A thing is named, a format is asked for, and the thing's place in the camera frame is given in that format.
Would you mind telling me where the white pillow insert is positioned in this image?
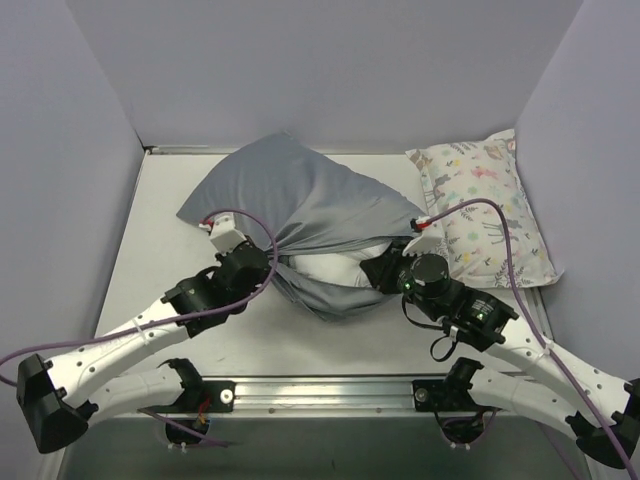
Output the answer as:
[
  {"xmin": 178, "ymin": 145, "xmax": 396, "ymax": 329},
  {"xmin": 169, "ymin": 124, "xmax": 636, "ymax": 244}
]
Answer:
[{"xmin": 286, "ymin": 241, "xmax": 404, "ymax": 290}]

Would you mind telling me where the grey pillowcase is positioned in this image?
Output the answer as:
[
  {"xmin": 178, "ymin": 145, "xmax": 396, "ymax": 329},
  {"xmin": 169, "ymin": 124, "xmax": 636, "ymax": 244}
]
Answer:
[{"xmin": 176, "ymin": 134, "xmax": 423, "ymax": 320}]

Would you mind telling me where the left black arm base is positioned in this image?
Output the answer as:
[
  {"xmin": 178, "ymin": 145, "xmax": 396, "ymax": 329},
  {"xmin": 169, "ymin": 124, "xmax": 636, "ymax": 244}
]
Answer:
[{"xmin": 149, "ymin": 358, "xmax": 236, "ymax": 452}]

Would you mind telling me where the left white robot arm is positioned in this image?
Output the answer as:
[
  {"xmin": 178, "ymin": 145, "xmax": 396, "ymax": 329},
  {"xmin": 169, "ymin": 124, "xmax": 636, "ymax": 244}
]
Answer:
[{"xmin": 16, "ymin": 240, "xmax": 274, "ymax": 454}]

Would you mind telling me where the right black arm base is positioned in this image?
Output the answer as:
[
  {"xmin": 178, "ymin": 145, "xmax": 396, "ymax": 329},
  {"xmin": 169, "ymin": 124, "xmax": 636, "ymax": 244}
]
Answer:
[{"xmin": 411, "ymin": 357, "xmax": 499, "ymax": 451}]

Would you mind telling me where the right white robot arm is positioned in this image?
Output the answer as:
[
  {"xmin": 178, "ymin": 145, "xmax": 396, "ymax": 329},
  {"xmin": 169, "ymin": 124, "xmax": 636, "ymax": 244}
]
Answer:
[{"xmin": 360, "ymin": 242, "xmax": 639, "ymax": 469}]

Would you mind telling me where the floral deer print pillow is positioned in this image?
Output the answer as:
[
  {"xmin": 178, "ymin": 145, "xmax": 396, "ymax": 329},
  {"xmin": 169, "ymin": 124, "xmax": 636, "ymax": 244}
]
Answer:
[{"xmin": 406, "ymin": 129, "xmax": 561, "ymax": 289}]

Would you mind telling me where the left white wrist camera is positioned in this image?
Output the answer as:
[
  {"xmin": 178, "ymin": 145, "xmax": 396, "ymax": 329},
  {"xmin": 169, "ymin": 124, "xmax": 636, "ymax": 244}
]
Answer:
[{"xmin": 198, "ymin": 213, "xmax": 247, "ymax": 255}]

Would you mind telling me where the aluminium mounting rail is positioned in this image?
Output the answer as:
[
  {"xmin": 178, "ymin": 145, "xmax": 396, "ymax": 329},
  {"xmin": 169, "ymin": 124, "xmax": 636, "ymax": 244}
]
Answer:
[{"xmin": 58, "ymin": 374, "xmax": 531, "ymax": 416}]

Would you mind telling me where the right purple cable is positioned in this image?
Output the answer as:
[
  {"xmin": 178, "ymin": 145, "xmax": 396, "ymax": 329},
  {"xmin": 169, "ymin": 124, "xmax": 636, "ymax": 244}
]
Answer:
[{"xmin": 414, "ymin": 198, "xmax": 633, "ymax": 471}]

